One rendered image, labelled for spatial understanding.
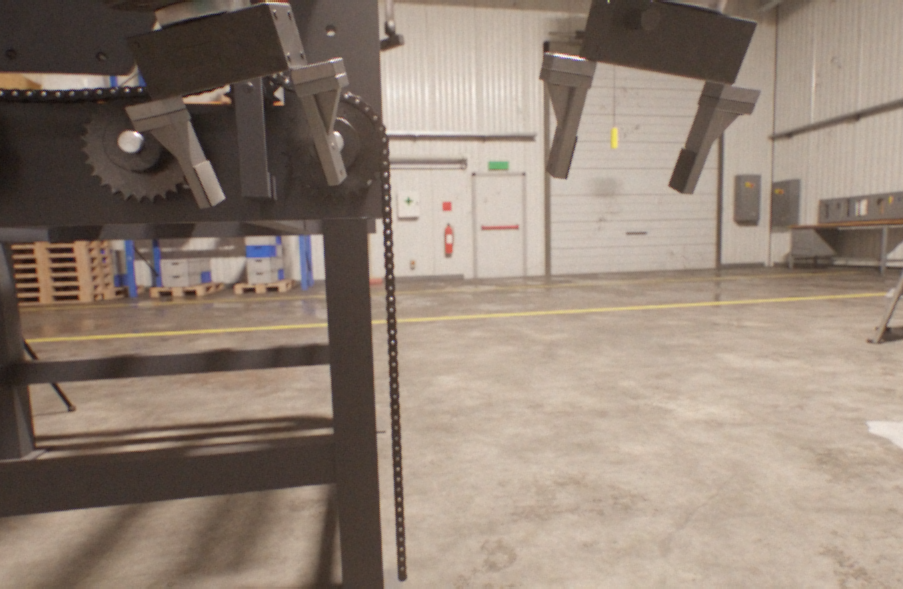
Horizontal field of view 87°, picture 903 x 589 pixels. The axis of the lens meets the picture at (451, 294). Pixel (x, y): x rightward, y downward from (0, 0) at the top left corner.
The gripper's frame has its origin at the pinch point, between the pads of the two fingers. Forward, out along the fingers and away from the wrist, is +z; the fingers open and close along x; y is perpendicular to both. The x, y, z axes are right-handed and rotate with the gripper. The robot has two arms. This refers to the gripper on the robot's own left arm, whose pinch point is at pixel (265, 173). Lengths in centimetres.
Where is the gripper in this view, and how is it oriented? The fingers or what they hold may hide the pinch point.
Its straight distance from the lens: 51.1
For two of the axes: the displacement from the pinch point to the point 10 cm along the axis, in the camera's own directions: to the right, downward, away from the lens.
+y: 0.8, -4.9, 8.7
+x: -9.8, 1.3, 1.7
